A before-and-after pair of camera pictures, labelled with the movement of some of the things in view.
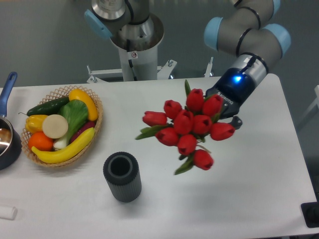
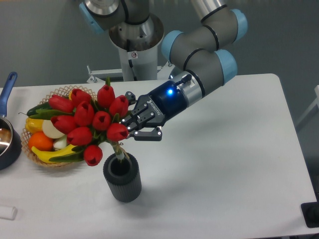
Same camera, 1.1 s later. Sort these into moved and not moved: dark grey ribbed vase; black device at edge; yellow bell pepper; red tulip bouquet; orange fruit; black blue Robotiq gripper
Moved: red tulip bouquet; black blue Robotiq gripper
Not moved: dark grey ribbed vase; yellow bell pepper; black device at edge; orange fruit
